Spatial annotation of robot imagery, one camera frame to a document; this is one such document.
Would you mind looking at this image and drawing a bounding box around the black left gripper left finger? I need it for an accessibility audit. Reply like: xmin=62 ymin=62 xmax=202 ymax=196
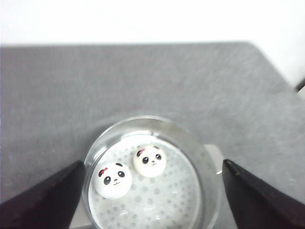
xmin=0 ymin=161 xmax=85 ymax=229

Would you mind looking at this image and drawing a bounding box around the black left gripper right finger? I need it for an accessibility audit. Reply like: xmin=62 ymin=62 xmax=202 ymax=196
xmin=222 ymin=159 xmax=305 ymax=229

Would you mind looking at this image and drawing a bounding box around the stainless steel steamer pot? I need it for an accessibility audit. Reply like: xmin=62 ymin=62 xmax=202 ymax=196
xmin=82 ymin=115 xmax=223 ymax=229

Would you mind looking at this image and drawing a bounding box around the cream panda bun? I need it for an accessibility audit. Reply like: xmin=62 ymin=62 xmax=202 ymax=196
xmin=133 ymin=145 xmax=167 ymax=178

